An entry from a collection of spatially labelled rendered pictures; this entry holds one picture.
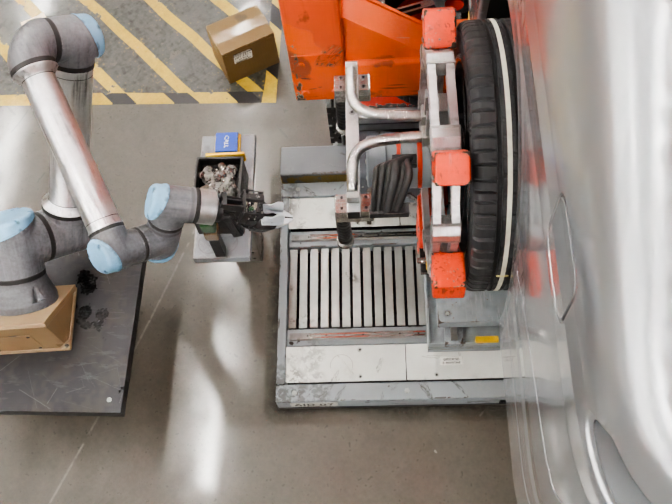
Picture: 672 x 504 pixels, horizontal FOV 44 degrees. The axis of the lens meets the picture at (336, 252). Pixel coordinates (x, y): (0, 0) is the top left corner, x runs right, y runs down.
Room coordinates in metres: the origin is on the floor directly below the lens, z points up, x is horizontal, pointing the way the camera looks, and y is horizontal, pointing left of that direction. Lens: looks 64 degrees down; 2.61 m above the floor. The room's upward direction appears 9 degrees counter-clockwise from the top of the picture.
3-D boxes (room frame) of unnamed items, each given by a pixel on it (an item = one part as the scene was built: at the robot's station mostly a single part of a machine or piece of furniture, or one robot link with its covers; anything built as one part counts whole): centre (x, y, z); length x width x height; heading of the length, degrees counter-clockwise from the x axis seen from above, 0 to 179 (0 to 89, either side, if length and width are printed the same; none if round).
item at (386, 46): (1.56, -0.37, 0.69); 0.52 x 0.17 x 0.35; 82
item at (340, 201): (0.92, -0.06, 0.93); 0.09 x 0.05 x 0.05; 82
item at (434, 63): (1.06, -0.28, 0.85); 0.54 x 0.07 x 0.54; 172
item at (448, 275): (0.74, -0.25, 0.85); 0.09 x 0.08 x 0.07; 172
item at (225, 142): (1.46, 0.28, 0.47); 0.07 x 0.07 x 0.02; 82
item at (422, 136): (0.98, -0.15, 1.03); 0.19 x 0.18 x 0.11; 82
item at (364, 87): (1.25, -0.10, 0.93); 0.09 x 0.05 x 0.05; 82
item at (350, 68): (1.17, -0.17, 1.03); 0.19 x 0.18 x 0.11; 82
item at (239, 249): (1.29, 0.31, 0.44); 0.43 x 0.17 x 0.03; 172
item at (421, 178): (1.07, -0.21, 0.85); 0.21 x 0.14 x 0.14; 82
